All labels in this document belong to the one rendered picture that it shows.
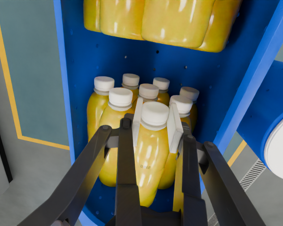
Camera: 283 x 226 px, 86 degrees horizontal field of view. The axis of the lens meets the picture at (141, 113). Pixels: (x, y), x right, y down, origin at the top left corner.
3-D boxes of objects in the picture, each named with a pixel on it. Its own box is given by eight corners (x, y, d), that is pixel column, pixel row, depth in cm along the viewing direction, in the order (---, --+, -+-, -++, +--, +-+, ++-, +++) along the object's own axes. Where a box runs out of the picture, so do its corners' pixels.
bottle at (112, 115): (135, 176, 35) (149, 104, 26) (109, 194, 30) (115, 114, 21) (117, 158, 39) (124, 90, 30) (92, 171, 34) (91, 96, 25)
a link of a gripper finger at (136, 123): (136, 147, 16) (129, 146, 16) (140, 115, 22) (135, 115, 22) (139, 124, 15) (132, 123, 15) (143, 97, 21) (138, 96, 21)
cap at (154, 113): (141, 109, 23) (143, 98, 23) (166, 113, 23) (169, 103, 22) (139, 123, 20) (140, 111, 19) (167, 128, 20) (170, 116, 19)
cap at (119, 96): (136, 103, 26) (137, 93, 25) (117, 108, 23) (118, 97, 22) (122, 95, 28) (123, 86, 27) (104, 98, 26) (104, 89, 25)
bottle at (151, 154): (124, 175, 34) (133, 102, 25) (155, 180, 34) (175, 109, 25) (117, 207, 28) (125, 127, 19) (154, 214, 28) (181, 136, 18)
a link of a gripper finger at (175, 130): (176, 130, 15) (184, 131, 15) (170, 101, 21) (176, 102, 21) (169, 153, 16) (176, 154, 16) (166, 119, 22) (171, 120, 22)
